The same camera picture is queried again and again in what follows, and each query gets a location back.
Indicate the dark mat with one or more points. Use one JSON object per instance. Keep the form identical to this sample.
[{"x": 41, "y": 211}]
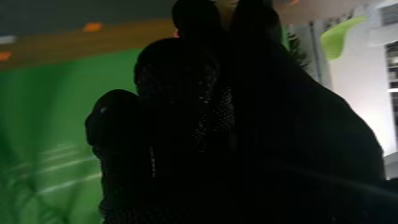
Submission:
[{"x": 59, "y": 13}]

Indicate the green sprig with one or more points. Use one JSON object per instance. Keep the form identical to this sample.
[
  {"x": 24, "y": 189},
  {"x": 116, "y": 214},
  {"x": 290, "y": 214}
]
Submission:
[{"x": 297, "y": 50}]

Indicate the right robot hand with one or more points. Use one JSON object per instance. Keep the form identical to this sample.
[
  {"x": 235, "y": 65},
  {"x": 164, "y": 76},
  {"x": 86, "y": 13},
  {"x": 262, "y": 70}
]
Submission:
[{"x": 249, "y": 150}]

